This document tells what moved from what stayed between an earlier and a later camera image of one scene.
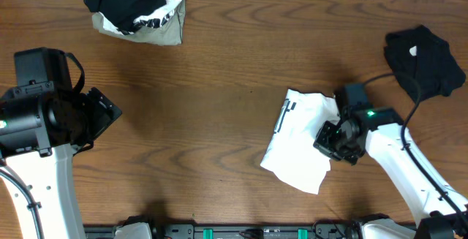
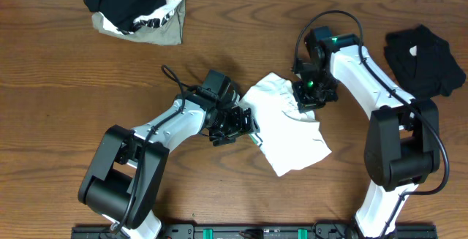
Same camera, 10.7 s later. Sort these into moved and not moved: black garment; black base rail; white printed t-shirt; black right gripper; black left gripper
Moved: black right gripper; black left gripper; white printed t-shirt
Not moved: black garment; black base rail
